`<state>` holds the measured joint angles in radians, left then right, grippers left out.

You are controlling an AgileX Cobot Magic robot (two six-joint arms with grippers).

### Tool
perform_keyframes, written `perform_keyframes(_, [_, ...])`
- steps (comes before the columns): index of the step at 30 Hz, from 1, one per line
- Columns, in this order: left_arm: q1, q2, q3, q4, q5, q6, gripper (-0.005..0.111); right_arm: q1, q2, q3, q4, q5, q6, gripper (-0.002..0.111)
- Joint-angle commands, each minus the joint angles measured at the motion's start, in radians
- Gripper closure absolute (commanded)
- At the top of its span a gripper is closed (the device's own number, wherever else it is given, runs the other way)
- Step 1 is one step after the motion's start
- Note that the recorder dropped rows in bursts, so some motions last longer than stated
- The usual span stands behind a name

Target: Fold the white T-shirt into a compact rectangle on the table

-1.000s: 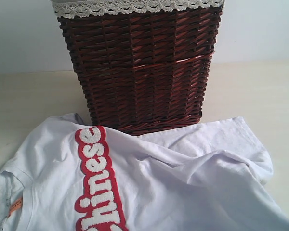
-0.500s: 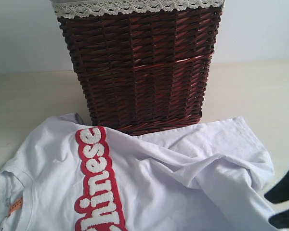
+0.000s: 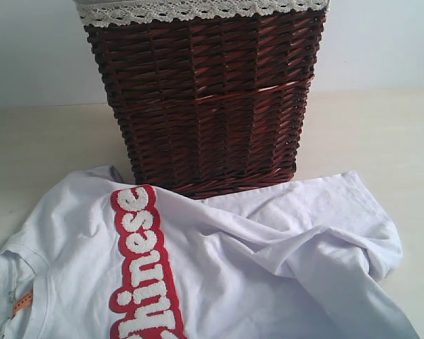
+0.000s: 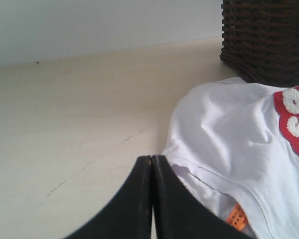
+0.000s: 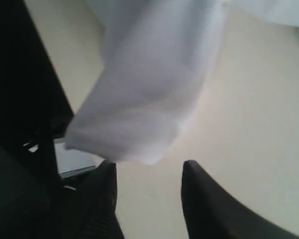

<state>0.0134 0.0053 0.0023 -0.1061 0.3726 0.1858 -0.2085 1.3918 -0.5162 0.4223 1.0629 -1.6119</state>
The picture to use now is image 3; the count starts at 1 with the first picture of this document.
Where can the white t-shirt red lettering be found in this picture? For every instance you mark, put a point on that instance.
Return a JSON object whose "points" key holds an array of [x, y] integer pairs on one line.
{"points": [[98, 258]]}

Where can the dark red wicker basket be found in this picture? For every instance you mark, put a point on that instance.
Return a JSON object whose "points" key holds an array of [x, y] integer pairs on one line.
{"points": [[210, 106]]}

